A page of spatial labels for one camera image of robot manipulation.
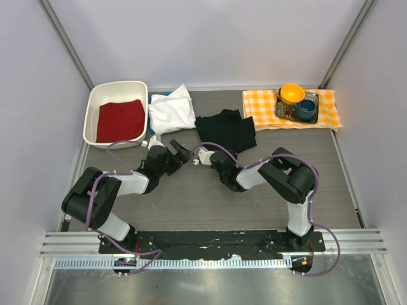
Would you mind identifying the blue t shirt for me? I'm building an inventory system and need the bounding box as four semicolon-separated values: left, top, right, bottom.
148;92;170;135

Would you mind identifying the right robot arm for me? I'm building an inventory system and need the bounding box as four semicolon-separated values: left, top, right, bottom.
209;147;318;251

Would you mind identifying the blue mug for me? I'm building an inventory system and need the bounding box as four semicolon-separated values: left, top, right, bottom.
294;99;317;122

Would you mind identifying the slotted cable duct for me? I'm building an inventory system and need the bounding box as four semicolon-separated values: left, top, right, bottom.
54;255;292;270

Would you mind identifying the white t shirt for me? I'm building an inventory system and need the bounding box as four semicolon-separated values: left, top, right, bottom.
149;84;196;135

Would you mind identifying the orange bowl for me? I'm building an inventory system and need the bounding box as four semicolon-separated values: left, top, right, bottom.
279;84;305;105

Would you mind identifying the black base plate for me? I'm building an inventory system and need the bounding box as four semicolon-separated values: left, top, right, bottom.
98;230;326;261

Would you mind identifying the black t shirt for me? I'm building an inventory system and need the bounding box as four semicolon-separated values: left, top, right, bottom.
195;109;257;153

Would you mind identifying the dark patterned tray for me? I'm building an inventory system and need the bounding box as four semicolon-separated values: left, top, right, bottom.
275;89;319;124

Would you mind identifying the red t shirt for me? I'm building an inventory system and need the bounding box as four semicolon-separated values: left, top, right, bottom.
96;99;146;143

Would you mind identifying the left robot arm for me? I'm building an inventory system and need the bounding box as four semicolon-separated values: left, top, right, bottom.
61;140;191;254

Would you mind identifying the orange checkered cloth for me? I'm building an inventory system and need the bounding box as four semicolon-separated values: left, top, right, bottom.
242;89;341;131

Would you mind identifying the white plastic tub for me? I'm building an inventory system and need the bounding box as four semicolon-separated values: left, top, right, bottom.
83;81;149;149

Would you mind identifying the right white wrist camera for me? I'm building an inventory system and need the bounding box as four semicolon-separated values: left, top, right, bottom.
192;147;215;166

